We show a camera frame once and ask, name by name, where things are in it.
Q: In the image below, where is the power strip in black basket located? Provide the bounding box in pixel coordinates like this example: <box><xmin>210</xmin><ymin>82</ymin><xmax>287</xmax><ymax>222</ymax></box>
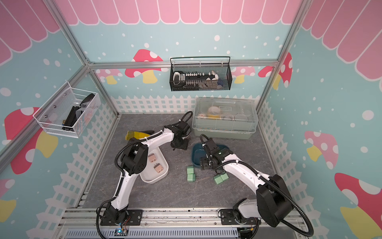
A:
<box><xmin>170</xmin><ymin>72</ymin><xmax>219</xmax><ymax>88</ymax></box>

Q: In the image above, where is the clear lidded storage box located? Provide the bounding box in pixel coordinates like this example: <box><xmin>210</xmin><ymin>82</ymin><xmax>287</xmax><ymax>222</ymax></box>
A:
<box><xmin>192</xmin><ymin>98</ymin><xmax>258</xmax><ymax>140</ymax></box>

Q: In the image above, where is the white plastic bin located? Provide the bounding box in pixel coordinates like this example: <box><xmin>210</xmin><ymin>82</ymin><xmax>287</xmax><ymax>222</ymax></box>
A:
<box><xmin>140</xmin><ymin>148</ymin><xmax>169</xmax><ymax>184</ymax></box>

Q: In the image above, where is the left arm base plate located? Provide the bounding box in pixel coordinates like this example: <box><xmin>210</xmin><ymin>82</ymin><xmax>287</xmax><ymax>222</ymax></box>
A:
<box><xmin>100</xmin><ymin>210</ymin><xmax>143</xmax><ymax>226</ymax></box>

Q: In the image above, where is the black wire wall basket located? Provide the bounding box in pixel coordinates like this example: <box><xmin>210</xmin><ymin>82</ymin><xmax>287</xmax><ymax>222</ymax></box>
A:
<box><xmin>169</xmin><ymin>56</ymin><xmax>232</xmax><ymax>92</ymax></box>

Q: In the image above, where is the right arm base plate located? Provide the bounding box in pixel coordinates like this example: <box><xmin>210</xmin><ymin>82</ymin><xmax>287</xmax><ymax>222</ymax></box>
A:
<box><xmin>218</xmin><ymin>209</ymin><xmax>258</xmax><ymax>225</ymax></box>

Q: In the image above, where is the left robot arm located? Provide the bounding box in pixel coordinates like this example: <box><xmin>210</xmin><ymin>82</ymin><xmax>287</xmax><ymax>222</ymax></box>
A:
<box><xmin>96</xmin><ymin>111</ymin><xmax>193</xmax><ymax>226</ymax></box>

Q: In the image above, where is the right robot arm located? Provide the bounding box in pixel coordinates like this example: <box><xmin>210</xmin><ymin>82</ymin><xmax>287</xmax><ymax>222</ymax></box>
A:
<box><xmin>200</xmin><ymin>134</ymin><xmax>314</xmax><ymax>237</ymax></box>

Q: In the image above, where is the teal plastic bin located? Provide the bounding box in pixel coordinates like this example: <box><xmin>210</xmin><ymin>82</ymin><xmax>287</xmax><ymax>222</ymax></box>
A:
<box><xmin>192</xmin><ymin>143</ymin><xmax>229</xmax><ymax>168</ymax></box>

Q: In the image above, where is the black tool in white basket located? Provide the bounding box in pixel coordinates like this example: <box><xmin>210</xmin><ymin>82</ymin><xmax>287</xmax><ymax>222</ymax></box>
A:
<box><xmin>62</xmin><ymin>106</ymin><xmax>80</xmax><ymax>131</ymax></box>

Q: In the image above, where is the pink plug front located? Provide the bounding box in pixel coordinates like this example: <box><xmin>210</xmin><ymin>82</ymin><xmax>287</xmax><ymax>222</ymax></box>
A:
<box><xmin>154</xmin><ymin>164</ymin><xmax>164</xmax><ymax>174</ymax></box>

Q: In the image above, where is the yellow black work glove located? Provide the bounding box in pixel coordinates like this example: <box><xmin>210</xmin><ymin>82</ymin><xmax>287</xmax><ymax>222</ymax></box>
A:
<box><xmin>125</xmin><ymin>130</ymin><xmax>154</xmax><ymax>141</ymax></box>

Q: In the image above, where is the white wire wall basket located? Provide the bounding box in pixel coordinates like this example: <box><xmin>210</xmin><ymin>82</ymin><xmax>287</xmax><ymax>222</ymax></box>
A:
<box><xmin>33</xmin><ymin>82</ymin><xmax>101</xmax><ymax>138</ymax></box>

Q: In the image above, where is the pink plug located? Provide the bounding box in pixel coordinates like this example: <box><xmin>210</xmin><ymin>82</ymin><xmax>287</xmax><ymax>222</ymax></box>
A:
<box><xmin>154</xmin><ymin>164</ymin><xmax>164</xmax><ymax>174</ymax></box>
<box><xmin>148</xmin><ymin>154</ymin><xmax>157</xmax><ymax>163</ymax></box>

